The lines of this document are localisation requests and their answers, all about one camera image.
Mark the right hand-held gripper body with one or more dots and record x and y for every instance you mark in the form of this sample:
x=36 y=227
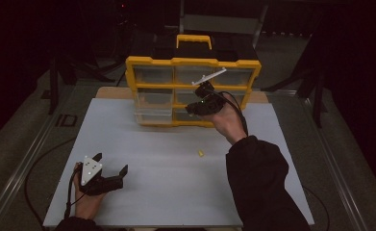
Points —
x=214 y=102

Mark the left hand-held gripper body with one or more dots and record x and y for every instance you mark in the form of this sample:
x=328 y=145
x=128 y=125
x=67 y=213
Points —
x=91 y=170

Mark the yellow black drawer organizer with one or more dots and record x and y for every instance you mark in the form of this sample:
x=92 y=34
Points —
x=192 y=61

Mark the clear plastic drawer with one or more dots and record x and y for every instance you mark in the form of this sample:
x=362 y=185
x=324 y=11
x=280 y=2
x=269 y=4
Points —
x=153 y=106

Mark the small yellow plastic piece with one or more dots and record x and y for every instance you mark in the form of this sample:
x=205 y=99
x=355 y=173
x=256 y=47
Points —
x=201 y=153

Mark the person's right hand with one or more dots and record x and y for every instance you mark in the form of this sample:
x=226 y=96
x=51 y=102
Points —
x=229 y=125

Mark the person's left hand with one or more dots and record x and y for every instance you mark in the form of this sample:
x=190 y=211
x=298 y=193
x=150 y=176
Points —
x=86 y=207

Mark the grid of clear organizer drawers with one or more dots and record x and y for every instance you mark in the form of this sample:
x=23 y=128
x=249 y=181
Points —
x=153 y=74

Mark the grey metal stand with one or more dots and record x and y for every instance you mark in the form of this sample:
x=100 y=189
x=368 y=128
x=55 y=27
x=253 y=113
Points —
x=220 y=24

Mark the black stand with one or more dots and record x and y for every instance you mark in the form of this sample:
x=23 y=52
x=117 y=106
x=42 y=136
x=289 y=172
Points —
x=318 y=106
x=52 y=96

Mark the metal floor rail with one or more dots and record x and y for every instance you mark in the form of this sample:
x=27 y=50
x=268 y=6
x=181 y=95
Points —
x=333 y=160
x=40 y=141

